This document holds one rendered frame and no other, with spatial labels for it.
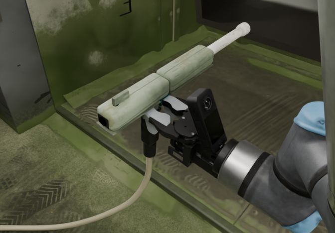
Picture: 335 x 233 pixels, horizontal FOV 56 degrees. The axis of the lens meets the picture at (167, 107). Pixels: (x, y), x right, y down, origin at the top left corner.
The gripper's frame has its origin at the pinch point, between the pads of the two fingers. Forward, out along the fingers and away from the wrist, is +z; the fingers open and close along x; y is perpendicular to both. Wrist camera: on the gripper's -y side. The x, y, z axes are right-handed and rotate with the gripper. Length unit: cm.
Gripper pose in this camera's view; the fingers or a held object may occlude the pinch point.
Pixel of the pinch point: (148, 98)
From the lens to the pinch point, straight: 64.3
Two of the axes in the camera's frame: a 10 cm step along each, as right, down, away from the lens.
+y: -0.5, 7.1, 7.0
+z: -7.7, -4.8, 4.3
